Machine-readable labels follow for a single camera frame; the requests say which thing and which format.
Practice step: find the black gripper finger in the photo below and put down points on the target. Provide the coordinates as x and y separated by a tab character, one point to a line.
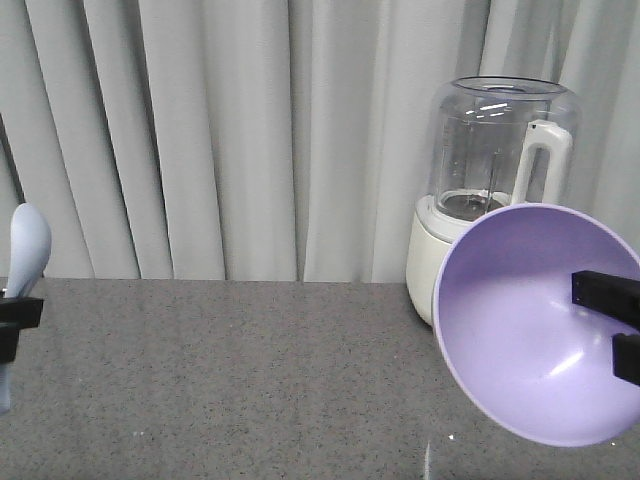
613	296
9	338
626	357
21	313

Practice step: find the light blue plastic spoon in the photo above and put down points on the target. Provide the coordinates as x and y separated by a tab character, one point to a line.
30	250

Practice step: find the purple plastic bowl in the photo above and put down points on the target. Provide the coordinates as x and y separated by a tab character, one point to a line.
516	343

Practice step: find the white blender with clear jar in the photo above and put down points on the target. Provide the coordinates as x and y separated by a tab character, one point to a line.
497	141

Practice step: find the grey pleated curtain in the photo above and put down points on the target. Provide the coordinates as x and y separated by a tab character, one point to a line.
281	140

